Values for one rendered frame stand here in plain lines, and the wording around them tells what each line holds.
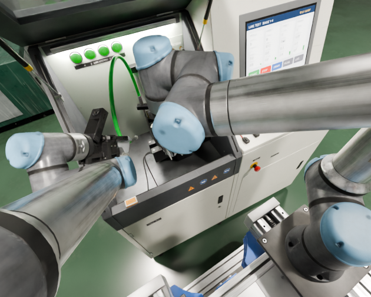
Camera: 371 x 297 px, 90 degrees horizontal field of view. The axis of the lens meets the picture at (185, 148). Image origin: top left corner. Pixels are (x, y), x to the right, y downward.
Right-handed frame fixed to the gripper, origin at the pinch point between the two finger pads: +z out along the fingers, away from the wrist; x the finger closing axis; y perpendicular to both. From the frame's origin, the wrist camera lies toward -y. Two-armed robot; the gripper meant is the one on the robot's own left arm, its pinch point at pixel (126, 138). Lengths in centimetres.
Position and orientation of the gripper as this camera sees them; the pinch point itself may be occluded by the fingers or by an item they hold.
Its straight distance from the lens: 73.8
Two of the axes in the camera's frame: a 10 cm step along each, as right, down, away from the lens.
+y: 0.8, 10.0, 0.4
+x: 9.4, -0.6, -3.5
